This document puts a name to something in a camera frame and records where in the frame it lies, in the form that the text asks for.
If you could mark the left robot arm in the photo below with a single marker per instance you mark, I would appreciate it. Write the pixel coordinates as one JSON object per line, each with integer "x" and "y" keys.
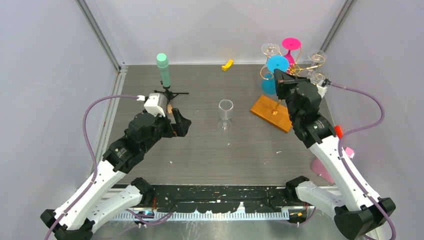
{"x": 83, "y": 213}

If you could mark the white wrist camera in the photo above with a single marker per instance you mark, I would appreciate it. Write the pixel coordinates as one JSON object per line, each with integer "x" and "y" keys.
{"x": 155, "y": 104}
{"x": 322, "y": 87}

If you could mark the black tripod stand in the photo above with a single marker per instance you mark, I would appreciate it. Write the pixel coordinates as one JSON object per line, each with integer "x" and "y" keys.
{"x": 169, "y": 94}

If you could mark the small wooden blocks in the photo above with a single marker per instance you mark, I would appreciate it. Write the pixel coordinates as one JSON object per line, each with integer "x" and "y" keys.
{"x": 169, "y": 109}

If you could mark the red small block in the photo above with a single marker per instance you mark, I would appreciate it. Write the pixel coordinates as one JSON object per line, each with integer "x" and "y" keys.
{"x": 338, "y": 131}

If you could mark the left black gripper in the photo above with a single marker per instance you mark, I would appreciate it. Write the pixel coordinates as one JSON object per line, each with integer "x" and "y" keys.
{"x": 179, "y": 129}

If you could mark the pink wine glass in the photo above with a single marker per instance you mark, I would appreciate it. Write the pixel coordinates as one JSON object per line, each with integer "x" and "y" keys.
{"x": 291, "y": 44}

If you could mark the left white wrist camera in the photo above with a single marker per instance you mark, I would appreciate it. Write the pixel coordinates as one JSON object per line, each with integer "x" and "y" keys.
{"x": 155, "y": 104}

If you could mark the black front rail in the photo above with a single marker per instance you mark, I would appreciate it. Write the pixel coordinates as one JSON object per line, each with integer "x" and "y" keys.
{"x": 218, "y": 199}

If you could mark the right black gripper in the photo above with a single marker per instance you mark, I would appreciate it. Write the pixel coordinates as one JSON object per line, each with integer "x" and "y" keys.
{"x": 284, "y": 81}

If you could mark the clear back-left wine glass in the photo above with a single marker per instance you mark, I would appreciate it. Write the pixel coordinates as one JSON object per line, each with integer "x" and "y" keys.
{"x": 270, "y": 50}

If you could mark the orange wooden rack base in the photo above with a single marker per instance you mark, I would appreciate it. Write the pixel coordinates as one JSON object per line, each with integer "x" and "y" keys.
{"x": 272, "y": 112}

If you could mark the yellow curved block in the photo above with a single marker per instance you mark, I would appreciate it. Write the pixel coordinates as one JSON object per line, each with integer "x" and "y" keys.
{"x": 228, "y": 65}

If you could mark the clear back-right wine glass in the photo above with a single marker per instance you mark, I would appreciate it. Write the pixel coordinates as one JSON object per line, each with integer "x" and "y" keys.
{"x": 317, "y": 57}

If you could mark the gold wire glass rack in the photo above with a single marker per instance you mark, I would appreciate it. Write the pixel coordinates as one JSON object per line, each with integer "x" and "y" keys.
{"x": 296, "y": 70}

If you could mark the clear patterned wine glass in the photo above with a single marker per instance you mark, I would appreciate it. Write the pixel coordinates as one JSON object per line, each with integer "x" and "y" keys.
{"x": 318, "y": 77}

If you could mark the pink dustpan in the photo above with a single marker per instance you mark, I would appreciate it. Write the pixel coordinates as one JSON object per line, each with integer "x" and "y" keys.
{"x": 319, "y": 168}

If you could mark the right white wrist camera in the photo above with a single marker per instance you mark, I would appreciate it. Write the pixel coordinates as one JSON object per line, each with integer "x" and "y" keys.
{"x": 322, "y": 87}

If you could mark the blue wine glass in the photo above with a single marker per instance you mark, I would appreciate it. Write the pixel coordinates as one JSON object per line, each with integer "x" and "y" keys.
{"x": 276, "y": 62}

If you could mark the mint green microphone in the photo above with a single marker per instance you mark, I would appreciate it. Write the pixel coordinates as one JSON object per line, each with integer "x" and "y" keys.
{"x": 162, "y": 63}

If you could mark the clear plain wine glass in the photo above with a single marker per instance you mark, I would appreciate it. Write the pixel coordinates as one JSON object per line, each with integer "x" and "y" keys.
{"x": 225, "y": 113}

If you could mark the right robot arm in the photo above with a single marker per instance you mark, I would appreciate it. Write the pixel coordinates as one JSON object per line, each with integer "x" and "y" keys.
{"x": 358, "y": 209}

